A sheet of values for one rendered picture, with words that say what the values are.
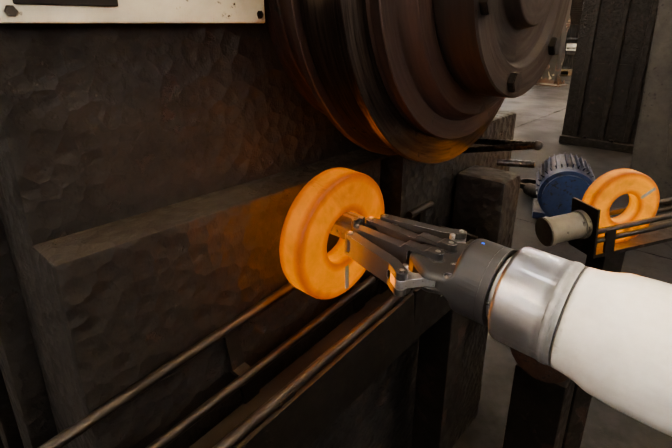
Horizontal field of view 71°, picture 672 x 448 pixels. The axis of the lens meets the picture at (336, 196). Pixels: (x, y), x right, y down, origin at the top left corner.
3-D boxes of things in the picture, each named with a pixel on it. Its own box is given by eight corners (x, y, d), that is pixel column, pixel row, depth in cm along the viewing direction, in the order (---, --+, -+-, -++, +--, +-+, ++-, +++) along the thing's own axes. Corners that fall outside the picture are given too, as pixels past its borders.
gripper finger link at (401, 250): (442, 285, 47) (435, 290, 46) (354, 247, 54) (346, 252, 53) (447, 250, 46) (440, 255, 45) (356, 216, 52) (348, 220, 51)
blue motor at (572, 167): (530, 226, 263) (540, 167, 251) (532, 194, 312) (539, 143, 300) (593, 235, 252) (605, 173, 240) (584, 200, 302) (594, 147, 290)
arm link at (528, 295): (574, 335, 45) (512, 308, 48) (597, 250, 41) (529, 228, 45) (539, 387, 38) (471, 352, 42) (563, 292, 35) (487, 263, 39)
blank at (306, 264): (272, 191, 49) (295, 200, 47) (365, 151, 59) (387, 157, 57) (282, 312, 55) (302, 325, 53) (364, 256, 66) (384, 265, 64)
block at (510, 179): (441, 282, 97) (450, 170, 89) (460, 268, 103) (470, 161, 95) (490, 302, 91) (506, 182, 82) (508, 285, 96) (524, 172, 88)
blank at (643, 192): (596, 249, 103) (606, 257, 100) (567, 197, 97) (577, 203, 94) (658, 208, 101) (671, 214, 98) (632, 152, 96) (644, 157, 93)
